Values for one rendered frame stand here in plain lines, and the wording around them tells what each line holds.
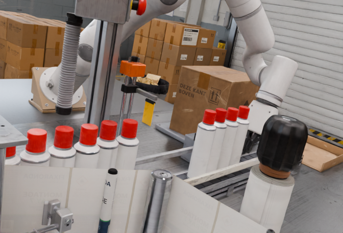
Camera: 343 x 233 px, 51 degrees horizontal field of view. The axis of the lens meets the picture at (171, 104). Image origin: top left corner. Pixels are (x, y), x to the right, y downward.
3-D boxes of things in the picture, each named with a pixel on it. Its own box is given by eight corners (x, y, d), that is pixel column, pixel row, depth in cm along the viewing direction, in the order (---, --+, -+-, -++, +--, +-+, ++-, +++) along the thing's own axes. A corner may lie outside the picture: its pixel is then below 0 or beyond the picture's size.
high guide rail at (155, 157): (33, 189, 69) (34, 183, 69) (30, 187, 70) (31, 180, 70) (289, 130, 146) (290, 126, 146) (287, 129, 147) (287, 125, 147)
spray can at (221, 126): (207, 180, 103) (223, 113, 98) (194, 172, 107) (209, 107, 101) (218, 176, 107) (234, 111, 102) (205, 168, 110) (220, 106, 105)
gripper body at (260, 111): (250, 93, 119) (236, 124, 119) (277, 102, 112) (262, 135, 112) (259, 99, 125) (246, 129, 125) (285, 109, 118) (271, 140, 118)
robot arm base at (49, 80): (46, 108, 146) (64, 86, 133) (33, 68, 151) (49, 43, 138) (87, 104, 159) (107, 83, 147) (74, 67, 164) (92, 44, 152)
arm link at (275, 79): (251, 88, 121) (271, 93, 113) (268, 52, 121) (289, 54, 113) (268, 97, 125) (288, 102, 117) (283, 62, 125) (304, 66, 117)
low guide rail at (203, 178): (48, 234, 66) (49, 225, 65) (45, 230, 67) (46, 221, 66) (302, 149, 143) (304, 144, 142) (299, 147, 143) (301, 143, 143)
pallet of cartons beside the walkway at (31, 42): (83, 102, 449) (93, 30, 426) (18, 107, 387) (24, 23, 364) (37, 76, 523) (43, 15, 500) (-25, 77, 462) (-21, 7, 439)
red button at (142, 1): (132, -7, 67) (148, -4, 68) (131, -7, 71) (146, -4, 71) (129, 14, 68) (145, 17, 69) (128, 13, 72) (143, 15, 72)
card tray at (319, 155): (320, 172, 140) (323, 163, 139) (264, 146, 157) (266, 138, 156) (347, 159, 162) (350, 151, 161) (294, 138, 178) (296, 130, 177)
